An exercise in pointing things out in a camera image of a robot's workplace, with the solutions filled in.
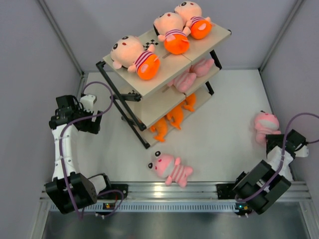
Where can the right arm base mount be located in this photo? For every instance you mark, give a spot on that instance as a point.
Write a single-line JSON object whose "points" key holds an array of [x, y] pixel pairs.
{"points": [[225, 191]]}

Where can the beige three-tier shelf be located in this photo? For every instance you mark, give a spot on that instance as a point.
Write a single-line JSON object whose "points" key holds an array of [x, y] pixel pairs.
{"points": [[142, 103]]}

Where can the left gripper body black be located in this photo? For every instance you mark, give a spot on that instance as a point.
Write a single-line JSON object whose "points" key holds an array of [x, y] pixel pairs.
{"points": [[84, 125]]}

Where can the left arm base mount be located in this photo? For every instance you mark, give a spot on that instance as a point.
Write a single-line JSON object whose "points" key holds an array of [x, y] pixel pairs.
{"points": [[114, 191]]}

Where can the orange shark plush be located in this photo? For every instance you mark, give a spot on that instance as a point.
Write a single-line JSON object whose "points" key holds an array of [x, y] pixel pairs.
{"points": [[161, 128], [189, 103]]}

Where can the black-haired boy doll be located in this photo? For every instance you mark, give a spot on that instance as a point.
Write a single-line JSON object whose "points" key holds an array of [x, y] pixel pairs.
{"points": [[129, 52]]}

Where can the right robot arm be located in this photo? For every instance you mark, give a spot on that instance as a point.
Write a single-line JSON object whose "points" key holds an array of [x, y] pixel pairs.
{"points": [[261, 187]]}

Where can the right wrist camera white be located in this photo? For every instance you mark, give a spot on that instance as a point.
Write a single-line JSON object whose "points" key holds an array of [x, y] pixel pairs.
{"points": [[302, 151]]}

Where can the pink striped frog plush back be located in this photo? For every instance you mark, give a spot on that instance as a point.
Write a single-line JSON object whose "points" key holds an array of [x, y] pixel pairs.
{"points": [[183, 82]]}

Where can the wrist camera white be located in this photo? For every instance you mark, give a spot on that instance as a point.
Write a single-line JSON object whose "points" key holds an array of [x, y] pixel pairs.
{"points": [[88, 102], [302, 151]]}

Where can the orange shark plush under shelf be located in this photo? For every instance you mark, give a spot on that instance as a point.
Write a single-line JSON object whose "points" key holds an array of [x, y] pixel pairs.
{"points": [[161, 128]]}

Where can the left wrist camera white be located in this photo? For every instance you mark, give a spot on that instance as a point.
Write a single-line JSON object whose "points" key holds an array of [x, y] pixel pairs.
{"points": [[88, 102]]}

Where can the boy doll orange shorts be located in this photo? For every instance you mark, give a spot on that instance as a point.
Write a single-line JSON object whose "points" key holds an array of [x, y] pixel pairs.
{"points": [[172, 33]]}

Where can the boy doll on shelf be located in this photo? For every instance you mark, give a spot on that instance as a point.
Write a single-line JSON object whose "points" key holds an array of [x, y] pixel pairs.
{"points": [[191, 13]]}

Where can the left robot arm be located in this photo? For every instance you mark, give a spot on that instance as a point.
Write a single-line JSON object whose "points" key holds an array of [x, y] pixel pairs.
{"points": [[70, 190]]}

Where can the slotted cable duct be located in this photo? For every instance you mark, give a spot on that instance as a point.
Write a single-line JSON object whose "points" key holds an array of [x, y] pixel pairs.
{"points": [[177, 207]]}

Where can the pink striped frog plush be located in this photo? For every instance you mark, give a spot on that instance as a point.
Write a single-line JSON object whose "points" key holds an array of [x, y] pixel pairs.
{"points": [[202, 67], [265, 124], [171, 169], [183, 82]]}

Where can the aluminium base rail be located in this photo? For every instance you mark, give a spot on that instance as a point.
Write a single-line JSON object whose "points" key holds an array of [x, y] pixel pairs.
{"points": [[298, 191]]}

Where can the pink striped frog plush front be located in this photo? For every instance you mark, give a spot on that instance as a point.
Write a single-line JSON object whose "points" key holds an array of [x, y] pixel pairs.
{"points": [[171, 169]]}

